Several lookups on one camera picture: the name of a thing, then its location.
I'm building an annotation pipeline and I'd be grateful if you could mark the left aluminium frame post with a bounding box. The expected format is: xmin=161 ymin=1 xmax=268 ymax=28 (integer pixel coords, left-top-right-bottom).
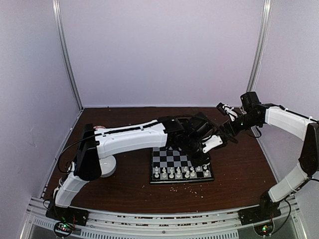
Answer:
xmin=52 ymin=0 xmax=84 ymax=111

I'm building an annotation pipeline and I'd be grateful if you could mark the red patterned small bowl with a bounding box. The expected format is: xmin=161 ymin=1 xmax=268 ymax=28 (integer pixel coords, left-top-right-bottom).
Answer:
xmin=93 ymin=125 xmax=106 ymax=129

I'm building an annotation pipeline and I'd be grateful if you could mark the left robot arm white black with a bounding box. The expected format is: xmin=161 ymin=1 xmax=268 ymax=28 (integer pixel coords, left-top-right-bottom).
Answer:
xmin=51 ymin=114 xmax=222 ymax=221

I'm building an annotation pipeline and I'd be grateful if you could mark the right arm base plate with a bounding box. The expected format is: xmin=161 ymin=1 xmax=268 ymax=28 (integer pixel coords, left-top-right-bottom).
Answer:
xmin=238 ymin=206 xmax=281 ymax=225

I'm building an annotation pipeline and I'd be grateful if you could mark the black grey chess board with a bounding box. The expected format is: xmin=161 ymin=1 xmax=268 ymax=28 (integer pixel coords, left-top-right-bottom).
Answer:
xmin=150 ymin=147 xmax=215 ymax=184

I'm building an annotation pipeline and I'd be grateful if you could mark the aluminium front rail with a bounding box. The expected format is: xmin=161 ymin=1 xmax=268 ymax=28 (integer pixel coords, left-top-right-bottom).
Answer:
xmin=21 ymin=196 xmax=304 ymax=239

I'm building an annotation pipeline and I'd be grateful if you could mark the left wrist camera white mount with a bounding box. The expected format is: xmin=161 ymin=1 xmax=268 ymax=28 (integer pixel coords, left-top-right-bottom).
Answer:
xmin=202 ymin=135 xmax=226 ymax=153

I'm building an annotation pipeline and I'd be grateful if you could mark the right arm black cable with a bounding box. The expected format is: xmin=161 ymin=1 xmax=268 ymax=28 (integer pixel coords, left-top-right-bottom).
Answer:
xmin=270 ymin=203 xmax=291 ymax=236

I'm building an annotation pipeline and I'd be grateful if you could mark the aluminium frame post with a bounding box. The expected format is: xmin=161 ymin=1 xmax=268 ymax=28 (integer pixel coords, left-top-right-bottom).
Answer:
xmin=52 ymin=0 xmax=84 ymax=111
xmin=240 ymin=0 xmax=272 ymax=108

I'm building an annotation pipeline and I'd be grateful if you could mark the white ceramic bowl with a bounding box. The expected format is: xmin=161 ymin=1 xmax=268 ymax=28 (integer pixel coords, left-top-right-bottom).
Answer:
xmin=100 ymin=155 xmax=117 ymax=178

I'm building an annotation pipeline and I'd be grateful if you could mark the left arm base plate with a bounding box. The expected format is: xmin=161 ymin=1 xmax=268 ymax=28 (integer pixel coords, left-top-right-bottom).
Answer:
xmin=45 ymin=207 xmax=89 ymax=226

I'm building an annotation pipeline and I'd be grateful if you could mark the right aluminium frame post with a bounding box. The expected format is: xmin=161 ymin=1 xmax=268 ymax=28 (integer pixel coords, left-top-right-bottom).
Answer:
xmin=240 ymin=0 xmax=272 ymax=108

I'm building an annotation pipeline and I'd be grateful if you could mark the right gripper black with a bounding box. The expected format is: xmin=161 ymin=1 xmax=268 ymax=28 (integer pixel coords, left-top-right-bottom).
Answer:
xmin=218 ymin=112 xmax=260 ymax=140

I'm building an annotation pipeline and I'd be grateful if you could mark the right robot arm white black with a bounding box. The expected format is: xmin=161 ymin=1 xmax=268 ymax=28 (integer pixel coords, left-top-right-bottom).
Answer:
xmin=217 ymin=92 xmax=319 ymax=225

